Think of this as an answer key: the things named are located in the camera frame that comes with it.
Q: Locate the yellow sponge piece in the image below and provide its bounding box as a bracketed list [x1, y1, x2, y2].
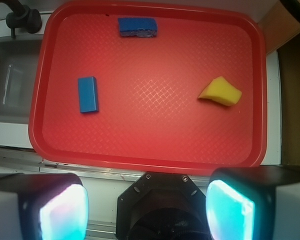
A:
[198, 76, 242, 107]

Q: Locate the blue scrubbing sponge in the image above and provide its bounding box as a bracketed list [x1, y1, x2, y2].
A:
[117, 17, 158, 38]

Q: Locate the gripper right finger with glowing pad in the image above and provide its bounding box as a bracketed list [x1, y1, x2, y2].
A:
[205, 166, 300, 240]

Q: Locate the blue rectangular block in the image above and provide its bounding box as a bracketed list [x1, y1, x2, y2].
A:
[77, 76, 99, 114]

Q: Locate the brown wooden cabinet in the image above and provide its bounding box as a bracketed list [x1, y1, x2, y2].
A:
[258, 0, 300, 166]

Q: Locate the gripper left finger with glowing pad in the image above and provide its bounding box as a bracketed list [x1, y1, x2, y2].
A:
[0, 173, 89, 240]

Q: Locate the red plastic tray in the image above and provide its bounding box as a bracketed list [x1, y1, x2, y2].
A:
[28, 0, 267, 176]

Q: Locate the black faucet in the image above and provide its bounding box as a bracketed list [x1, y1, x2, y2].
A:
[5, 0, 42, 39]

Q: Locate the grey sink basin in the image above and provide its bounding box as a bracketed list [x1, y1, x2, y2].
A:
[0, 34, 43, 124]

